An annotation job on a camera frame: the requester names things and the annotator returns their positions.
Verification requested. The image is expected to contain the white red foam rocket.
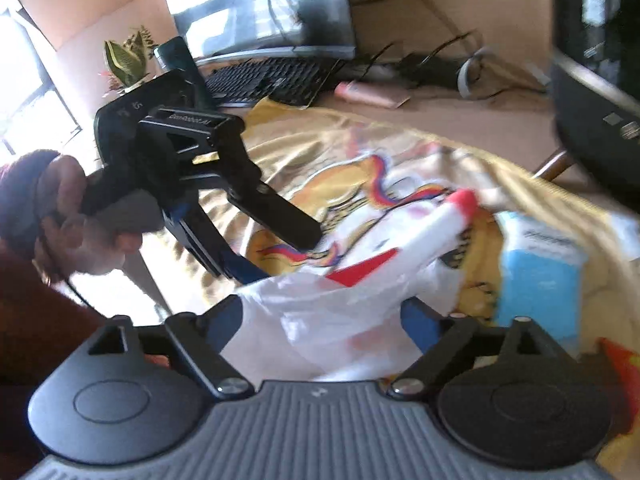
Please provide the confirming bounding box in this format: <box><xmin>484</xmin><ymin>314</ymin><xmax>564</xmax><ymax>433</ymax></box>
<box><xmin>326</xmin><ymin>188</ymin><xmax>478</xmax><ymax>288</ymax></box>

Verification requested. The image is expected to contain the dark red sleeve forearm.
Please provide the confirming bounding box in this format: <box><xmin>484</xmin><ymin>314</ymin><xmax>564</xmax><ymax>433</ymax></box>
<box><xmin>1</xmin><ymin>150</ymin><xmax>105</xmax><ymax>479</ymax></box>

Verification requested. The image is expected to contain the person left hand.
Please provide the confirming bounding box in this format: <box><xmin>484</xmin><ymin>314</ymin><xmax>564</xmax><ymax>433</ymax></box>
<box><xmin>35</xmin><ymin>155</ymin><xmax>142</xmax><ymax>282</ymax></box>

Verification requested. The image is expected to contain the green potted plant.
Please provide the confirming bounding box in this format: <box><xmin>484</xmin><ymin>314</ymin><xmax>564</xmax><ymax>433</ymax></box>
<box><xmin>103</xmin><ymin>25</ymin><xmax>157</xmax><ymax>92</ymax></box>

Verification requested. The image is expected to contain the blue white box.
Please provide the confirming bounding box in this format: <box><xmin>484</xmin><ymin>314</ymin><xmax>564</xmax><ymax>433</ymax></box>
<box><xmin>495</xmin><ymin>211</ymin><xmax>587</xmax><ymax>356</ymax></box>

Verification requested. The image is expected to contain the computer monitor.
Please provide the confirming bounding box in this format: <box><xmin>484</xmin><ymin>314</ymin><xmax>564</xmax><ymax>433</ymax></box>
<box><xmin>166</xmin><ymin>0</ymin><xmax>356</xmax><ymax>63</ymax></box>

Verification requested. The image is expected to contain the yellow cartoon print cloth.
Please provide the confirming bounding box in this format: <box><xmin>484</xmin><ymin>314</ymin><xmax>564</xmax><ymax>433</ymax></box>
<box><xmin>134</xmin><ymin>96</ymin><xmax>640</xmax><ymax>470</ymax></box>

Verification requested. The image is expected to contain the black keyboard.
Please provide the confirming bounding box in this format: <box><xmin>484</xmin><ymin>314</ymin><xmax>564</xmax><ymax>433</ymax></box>
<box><xmin>205</xmin><ymin>58</ymin><xmax>344</xmax><ymax>107</ymax></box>

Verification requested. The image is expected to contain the pink tube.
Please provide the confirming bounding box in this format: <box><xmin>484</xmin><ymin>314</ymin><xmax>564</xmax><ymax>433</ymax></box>
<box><xmin>334</xmin><ymin>81</ymin><xmax>411</xmax><ymax>110</ymax></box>

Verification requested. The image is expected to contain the black power adapter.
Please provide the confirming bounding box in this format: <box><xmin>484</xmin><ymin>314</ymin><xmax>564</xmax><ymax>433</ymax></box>
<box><xmin>396</xmin><ymin>53</ymin><xmax>466</xmax><ymax>90</ymax></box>

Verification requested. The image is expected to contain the black round appliance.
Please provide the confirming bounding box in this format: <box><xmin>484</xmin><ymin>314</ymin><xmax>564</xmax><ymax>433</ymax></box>
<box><xmin>551</xmin><ymin>0</ymin><xmax>639</xmax><ymax>210</ymax></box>

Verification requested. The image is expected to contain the black phone mount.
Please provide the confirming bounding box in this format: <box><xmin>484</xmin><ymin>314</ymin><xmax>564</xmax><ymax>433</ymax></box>
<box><xmin>154</xmin><ymin>36</ymin><xmax>217</xmax><ymax>110</ymax></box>

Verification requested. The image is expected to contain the brown wooden handle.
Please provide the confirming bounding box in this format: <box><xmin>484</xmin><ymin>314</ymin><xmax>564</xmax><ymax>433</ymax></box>
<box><xmin>534</xmin><ymin>148</ymin><xmax>574</xmax><ymax>182</ymax></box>

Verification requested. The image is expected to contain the white cable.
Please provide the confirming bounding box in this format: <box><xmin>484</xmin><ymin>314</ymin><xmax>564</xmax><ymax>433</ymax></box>
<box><xmin>456</xmin><ymin>44</ymin><xmax>501</xmax><ymax>100</ymax></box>

